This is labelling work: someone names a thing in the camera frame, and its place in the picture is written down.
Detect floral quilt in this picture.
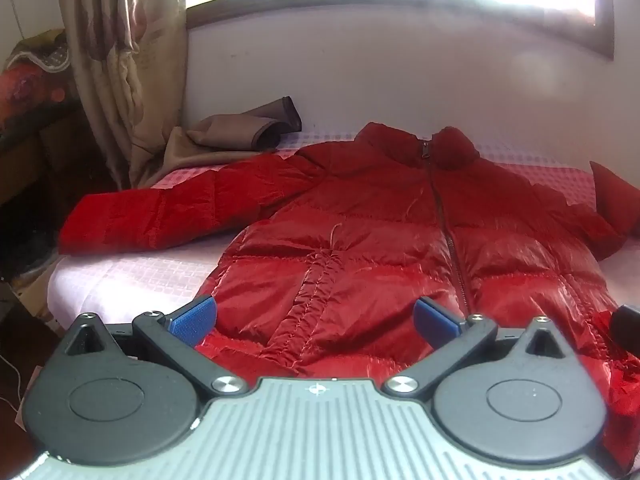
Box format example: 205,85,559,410
0,29,82,137

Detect red puffer jacket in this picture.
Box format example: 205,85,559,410
59,121,640,478

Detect white cable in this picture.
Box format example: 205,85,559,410
0,354,27,413

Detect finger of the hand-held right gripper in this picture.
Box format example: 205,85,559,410
612,304,640,352

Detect dark wooden cabinet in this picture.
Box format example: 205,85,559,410
0,102,118,283

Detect pink checked bed sheet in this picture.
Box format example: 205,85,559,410
47,130,640,331

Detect brown folded garment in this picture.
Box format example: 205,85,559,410
192,96,302,154

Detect beige patterned curtain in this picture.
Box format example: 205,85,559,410
54,0,281,192

